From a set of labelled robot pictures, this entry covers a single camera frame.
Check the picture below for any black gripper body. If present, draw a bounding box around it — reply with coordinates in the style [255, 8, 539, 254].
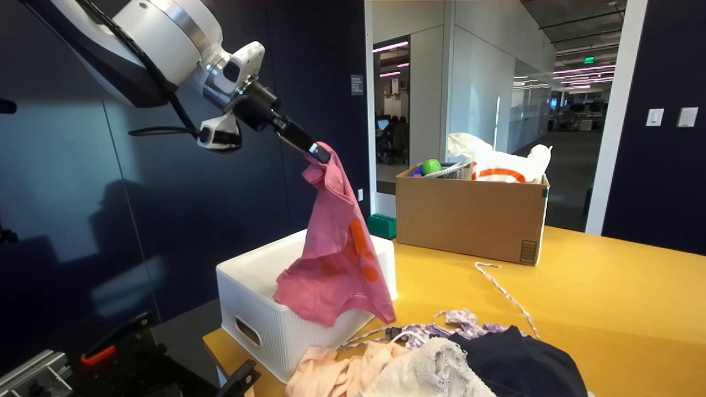
[232, 79, 294, 135]

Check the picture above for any pink shirt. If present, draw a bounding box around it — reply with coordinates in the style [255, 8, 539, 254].
[274, 142, 397, 328]

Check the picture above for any white plastic laundry basket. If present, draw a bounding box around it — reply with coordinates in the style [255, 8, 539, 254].
[214, 227, 399, 383]

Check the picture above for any dark green bin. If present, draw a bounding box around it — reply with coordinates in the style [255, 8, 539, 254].
[366, 212, 399, 242]

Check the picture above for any green ball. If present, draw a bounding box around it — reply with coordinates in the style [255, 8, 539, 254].
[418, 157, 446, 178]

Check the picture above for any brown cardboard box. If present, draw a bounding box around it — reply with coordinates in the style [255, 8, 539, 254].
[394, 160, 551, 267]

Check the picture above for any white plastic bag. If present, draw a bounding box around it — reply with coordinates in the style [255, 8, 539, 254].
[444, 130, 554, 185]

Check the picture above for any peach garment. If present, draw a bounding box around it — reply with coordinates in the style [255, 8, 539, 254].
[285, 338, 414, 397]

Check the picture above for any purple patterned cloth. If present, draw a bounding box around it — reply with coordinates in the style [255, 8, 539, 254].
[381, 306, 509, 353]

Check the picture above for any white knit garment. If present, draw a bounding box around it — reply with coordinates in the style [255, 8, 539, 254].
[361, 338, 499, 397]

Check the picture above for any navy dark garment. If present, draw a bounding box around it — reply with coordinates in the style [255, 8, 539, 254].
[458, 326, 590, 397]

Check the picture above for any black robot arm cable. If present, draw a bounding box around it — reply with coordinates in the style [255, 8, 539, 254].
[72, 0, 203, 142]

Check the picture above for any black clamp bracket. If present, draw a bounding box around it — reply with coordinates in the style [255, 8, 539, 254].
[215, 358, 264, 397]

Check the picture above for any thin white cable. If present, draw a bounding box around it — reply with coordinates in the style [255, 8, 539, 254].
[471, 260, 542, 339]

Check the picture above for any orange handled black clamp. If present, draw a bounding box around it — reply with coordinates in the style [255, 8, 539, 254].
[75, 339, 124, 374]

